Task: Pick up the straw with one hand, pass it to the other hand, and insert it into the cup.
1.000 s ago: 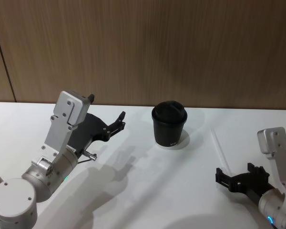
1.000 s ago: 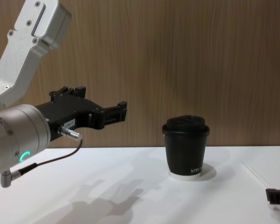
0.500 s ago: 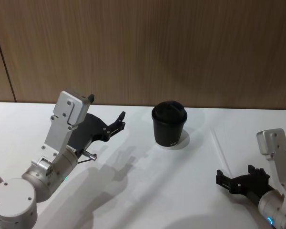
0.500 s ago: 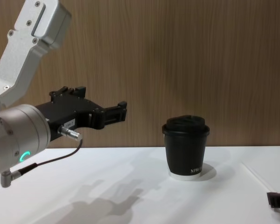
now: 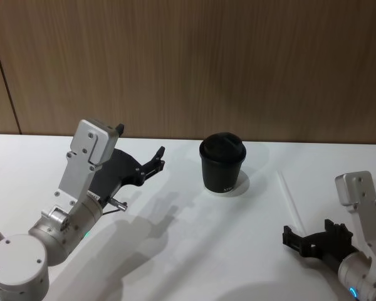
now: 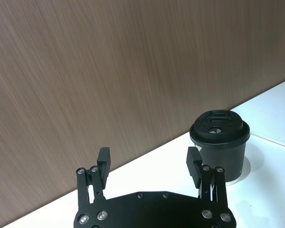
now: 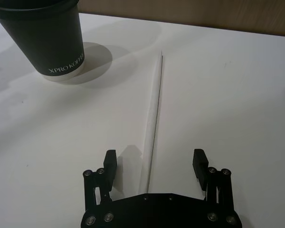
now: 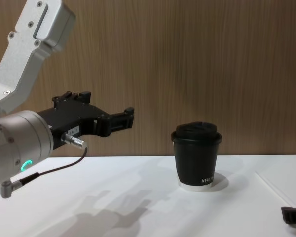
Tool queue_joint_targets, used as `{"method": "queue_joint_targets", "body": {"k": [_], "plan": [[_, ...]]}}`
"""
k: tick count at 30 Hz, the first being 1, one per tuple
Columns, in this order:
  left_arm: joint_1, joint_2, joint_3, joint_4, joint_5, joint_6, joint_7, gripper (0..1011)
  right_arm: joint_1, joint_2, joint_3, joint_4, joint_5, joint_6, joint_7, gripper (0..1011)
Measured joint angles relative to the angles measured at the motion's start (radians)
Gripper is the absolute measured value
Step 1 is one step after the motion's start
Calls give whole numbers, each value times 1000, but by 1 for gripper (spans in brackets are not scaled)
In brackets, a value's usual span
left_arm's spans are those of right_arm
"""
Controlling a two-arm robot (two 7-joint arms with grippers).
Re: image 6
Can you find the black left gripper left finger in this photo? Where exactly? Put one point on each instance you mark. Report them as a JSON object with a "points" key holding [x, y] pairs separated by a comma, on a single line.
{"points": [[105, 166]]}

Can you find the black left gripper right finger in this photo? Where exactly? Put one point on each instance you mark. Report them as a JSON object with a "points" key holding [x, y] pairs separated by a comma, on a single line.
{"points": [[193, 167]]}

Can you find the black paper cup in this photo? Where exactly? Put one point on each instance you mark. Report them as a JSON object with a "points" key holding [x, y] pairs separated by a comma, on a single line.
{"points": [[223, 161]]}

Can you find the black plastic cup lid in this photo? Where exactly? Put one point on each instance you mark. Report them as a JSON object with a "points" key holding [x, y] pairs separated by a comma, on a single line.
{"points": [[219, 133]]}

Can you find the round white coaster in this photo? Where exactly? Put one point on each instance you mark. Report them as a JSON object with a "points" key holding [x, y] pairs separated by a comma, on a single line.
{"points": [[246, 169]]}

